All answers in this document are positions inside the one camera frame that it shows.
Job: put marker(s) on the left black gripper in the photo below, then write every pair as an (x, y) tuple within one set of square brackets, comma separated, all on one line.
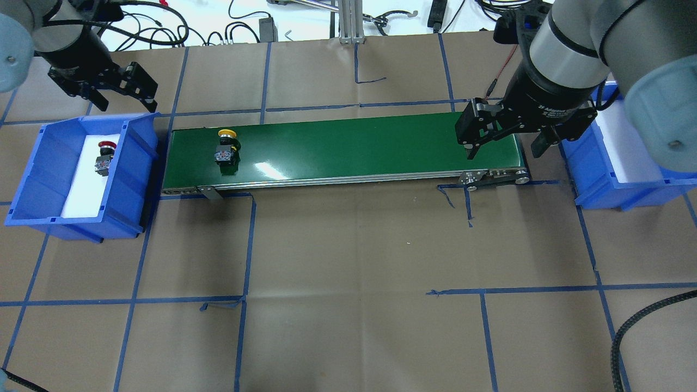
[(78, 66)]

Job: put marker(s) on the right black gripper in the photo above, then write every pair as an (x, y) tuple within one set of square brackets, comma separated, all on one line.
[(546, 93)]

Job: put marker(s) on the red push button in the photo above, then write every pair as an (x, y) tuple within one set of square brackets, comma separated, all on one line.
[(106, 154)]

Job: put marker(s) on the yellow push button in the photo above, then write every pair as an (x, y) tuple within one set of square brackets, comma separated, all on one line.
[(228, 148)]

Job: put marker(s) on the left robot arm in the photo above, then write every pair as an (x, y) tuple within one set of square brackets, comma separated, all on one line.
[(64, 34)]

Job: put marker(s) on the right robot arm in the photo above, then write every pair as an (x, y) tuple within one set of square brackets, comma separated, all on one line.
[(568, 50)]

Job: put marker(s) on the green conveyor belt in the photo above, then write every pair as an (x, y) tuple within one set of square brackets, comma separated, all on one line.
[(407, 147)]

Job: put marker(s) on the right blue storage bin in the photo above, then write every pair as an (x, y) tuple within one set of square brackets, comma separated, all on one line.
[(611, 168)]

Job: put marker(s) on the blue storage bin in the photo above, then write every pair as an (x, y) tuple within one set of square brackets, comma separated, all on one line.
[(46, 181), (611, 168)]

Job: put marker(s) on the white foam pad left bin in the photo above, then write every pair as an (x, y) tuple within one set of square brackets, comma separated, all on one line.
[(87, 188)]

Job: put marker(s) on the white foam pad bin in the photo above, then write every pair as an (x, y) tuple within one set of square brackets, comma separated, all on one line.
[(628, 155), (87, 188)]

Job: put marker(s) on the white foam pad right bin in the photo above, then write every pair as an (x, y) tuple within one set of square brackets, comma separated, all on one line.
[(628, 155)]

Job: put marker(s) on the left blue storage bin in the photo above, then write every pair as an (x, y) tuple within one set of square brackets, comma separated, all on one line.
[(46, 181)]

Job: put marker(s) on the black power adapter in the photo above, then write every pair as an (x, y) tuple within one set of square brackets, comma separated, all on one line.
[(267, 29)]

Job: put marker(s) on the aluminium profile post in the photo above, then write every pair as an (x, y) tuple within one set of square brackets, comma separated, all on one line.
[(351, 22)]

